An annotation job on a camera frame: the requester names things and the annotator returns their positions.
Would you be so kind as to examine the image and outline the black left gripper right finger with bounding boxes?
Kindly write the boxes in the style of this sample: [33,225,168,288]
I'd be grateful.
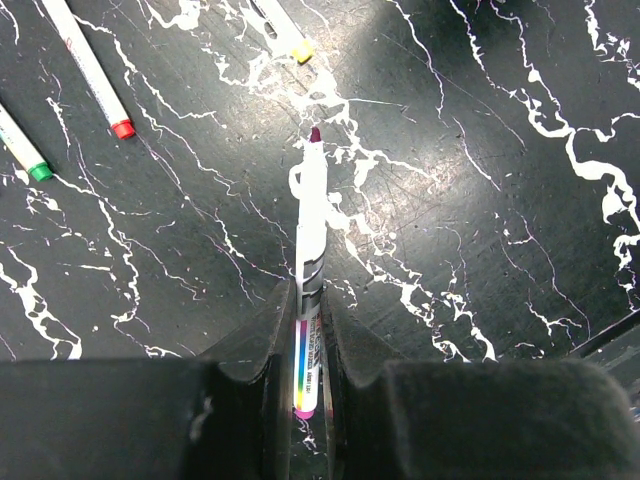
[321,290,403,479]

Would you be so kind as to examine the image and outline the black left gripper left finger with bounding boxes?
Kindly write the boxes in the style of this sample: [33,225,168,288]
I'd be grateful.
[199,280,295,479]

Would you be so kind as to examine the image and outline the white pen purple end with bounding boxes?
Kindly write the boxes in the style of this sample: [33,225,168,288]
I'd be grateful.
[289,127,327,420]

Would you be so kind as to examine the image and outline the white pen green end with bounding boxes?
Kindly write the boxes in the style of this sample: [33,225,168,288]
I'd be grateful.
[0,106,53,182]

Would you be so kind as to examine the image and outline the white pen yellow end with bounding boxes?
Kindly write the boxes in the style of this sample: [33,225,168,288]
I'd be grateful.
[251,0,314,64]

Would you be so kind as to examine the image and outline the white pen red end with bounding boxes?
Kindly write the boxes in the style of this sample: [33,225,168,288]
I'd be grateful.
[42,0,135,139]

